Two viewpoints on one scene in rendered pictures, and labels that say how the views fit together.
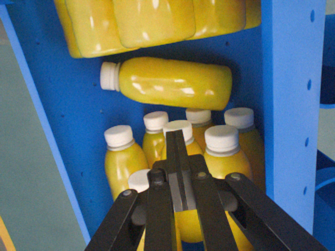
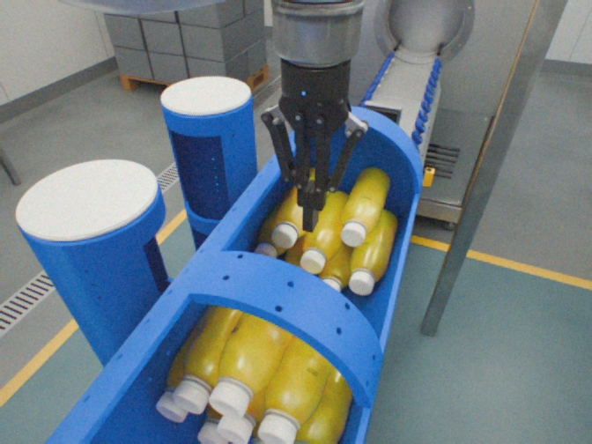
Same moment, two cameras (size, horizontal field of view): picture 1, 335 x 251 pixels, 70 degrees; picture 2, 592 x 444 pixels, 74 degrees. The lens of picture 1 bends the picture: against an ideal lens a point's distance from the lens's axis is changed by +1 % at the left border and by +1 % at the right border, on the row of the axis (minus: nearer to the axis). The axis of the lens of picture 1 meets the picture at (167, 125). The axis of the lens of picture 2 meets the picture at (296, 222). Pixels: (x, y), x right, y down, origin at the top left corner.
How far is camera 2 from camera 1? 0.39 m
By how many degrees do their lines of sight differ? 32
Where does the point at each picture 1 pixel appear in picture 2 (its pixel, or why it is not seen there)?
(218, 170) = (297, 216)
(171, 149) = (310, 211)
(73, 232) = (549, 307)
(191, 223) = (336, 202)
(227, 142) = (282, 227)
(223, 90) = not seen: hidden behind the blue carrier
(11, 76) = not seen: outside the picture
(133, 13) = not seen: hidden behind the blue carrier
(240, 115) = (263, 250)
